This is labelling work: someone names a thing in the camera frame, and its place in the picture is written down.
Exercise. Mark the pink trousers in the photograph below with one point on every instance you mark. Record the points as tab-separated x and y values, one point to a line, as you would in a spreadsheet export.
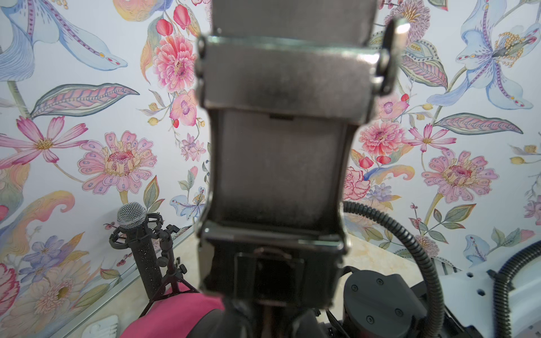
175	316

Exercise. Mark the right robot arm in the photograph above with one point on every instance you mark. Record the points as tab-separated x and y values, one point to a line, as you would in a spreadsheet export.
502	300

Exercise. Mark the black microphone on tripod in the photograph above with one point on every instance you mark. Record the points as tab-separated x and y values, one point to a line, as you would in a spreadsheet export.
151	245

